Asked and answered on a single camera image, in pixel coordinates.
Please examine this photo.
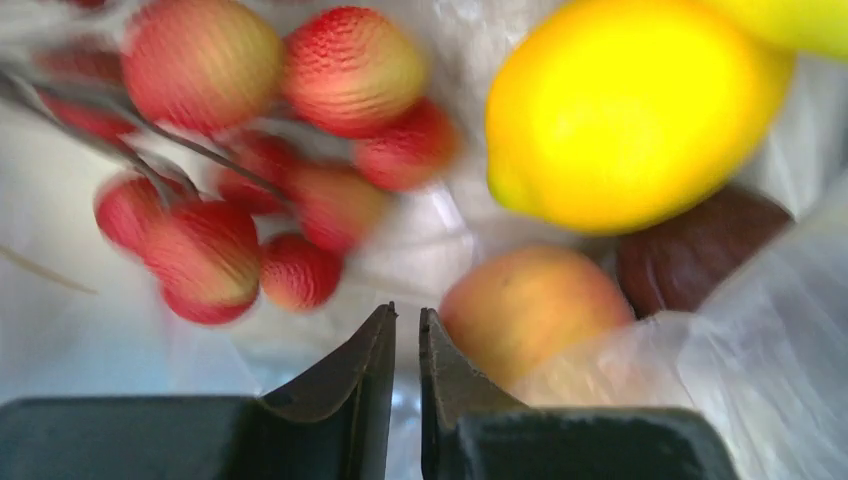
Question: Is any dark brown fruit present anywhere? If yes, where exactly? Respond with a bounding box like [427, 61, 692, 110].
[616, 184, 794, 318]

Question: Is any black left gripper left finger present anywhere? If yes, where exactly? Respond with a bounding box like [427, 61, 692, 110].
[1, 304, 397, 479]

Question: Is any yellow lemon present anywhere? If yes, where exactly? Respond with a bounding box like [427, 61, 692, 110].
[485, 1, 796, 234]

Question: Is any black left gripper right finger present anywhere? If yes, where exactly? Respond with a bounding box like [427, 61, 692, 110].
[419, 308, 738, 480]

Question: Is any yellow banana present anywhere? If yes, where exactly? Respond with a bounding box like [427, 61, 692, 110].
[705, 0, 847, 61]

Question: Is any red lychee bunch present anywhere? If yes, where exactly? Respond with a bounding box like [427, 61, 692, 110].
[1, 1, 459, 326]

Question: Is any clear plastic grocery bag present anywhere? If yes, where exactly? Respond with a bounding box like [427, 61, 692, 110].
[1, 1, 847, 479]

